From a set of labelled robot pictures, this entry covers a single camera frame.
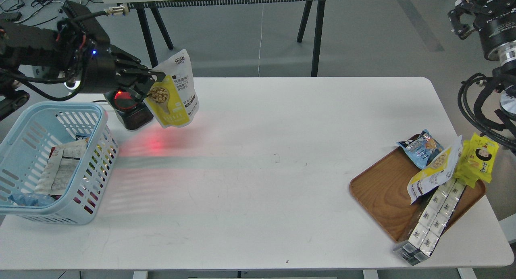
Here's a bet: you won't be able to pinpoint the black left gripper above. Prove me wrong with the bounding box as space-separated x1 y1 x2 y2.
56 1 166 103

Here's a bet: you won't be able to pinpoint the yellow white nut snack pouch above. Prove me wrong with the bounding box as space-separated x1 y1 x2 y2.
144 49 199 128

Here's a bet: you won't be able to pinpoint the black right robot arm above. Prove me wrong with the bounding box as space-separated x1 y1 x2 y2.
447 0 516 152

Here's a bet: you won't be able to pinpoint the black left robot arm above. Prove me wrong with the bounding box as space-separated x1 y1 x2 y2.
1 1 165 119

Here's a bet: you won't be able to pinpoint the white snack packet in basket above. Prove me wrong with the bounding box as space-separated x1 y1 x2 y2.
34 139 88 195

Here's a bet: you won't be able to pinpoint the light blue plastic basket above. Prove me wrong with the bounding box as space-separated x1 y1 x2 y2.
0 102 119 224

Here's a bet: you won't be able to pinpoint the blue packet in basket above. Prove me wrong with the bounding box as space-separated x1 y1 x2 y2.
8 193 61 207

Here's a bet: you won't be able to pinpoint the blue snack bag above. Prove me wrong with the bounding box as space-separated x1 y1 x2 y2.
396 129 444 169

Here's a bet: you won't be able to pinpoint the silver white long snack pack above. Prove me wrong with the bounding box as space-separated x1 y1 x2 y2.
393 179 466 266

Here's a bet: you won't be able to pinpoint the yellow cartoon face snack packs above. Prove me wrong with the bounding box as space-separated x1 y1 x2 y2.
454 133 499 188

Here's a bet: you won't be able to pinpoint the black barcode scanner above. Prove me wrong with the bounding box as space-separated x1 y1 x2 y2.
104 90 154 131

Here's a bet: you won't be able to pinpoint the background white table black legs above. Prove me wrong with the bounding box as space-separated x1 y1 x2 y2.
103 0 326 77

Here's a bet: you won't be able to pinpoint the brown wooden tray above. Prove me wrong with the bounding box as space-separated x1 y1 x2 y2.
350 147 486 242

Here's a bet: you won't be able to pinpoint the white hanging cable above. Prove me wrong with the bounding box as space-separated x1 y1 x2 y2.
258 4 265 77

